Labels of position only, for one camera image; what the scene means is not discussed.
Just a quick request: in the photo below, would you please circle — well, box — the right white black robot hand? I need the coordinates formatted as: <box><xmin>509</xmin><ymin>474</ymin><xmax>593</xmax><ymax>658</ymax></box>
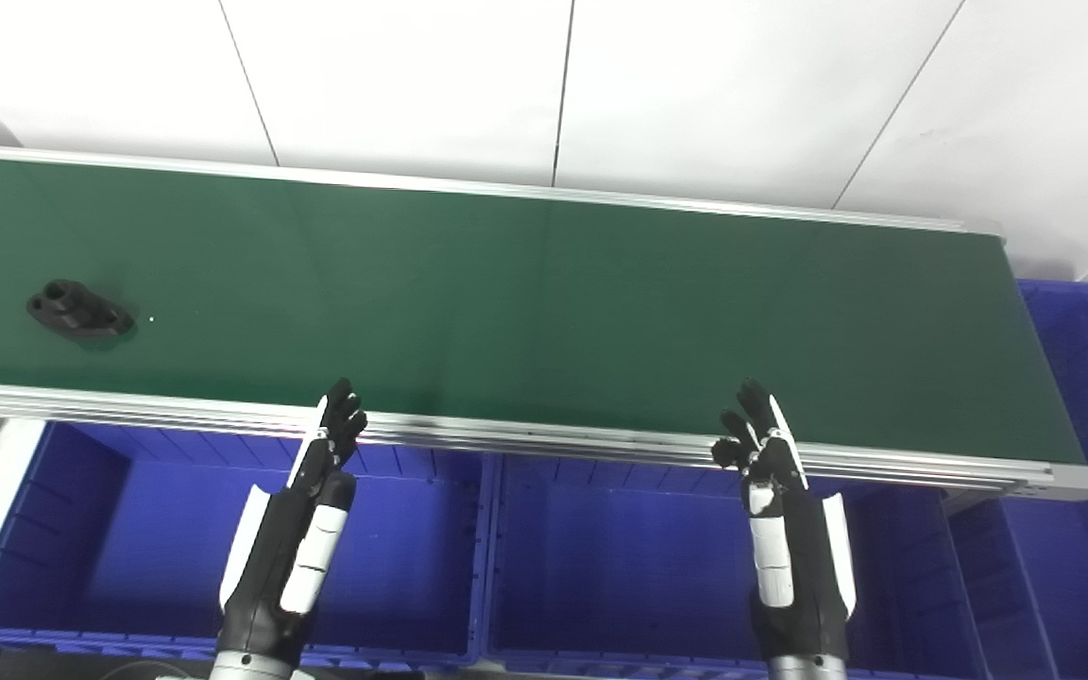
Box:
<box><xmin>711</xmin><ymin>380</ymin><xmax>857</xmax><ymax>662</ymax></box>

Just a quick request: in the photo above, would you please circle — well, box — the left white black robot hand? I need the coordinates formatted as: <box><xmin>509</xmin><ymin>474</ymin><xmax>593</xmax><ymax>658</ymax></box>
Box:
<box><xmin>220</xmin><ymin>379</ymin><xmax>368</xmax><ymax>662</ymax></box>

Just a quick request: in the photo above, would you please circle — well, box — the black flanged machine part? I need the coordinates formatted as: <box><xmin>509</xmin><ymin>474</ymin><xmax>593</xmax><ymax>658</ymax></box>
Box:
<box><xmin>26</xmin><ymin>280</ymin><xmax>135</xmax><ymax>339</ymax></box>

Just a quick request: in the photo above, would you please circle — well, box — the blue plastic bin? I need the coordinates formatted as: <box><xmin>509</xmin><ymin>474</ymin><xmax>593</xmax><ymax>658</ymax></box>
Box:
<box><xmin>945</xmin><ymin>279</ymin><xmax>1088</xmax><ymax>680</ymax></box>
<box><xmin>0</xmin><ymin>420</ymin><xmax>493</xmax><ymax>667</ymax></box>
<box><xmin>483</xmin><ymin>453</ymin><xmax>989</xmax><ymax>680</ymax></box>

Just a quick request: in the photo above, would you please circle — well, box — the green conveyor belt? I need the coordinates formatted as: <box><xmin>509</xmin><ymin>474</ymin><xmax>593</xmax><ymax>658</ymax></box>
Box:
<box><xmin>0</xmin><ymin>144</ymin><xmax>1088</xmax><ymax>502</ymax></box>
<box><xmin>0</xmin><ymin>154</ymin><xmax>1086</xmax><ymax>466</ymax></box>

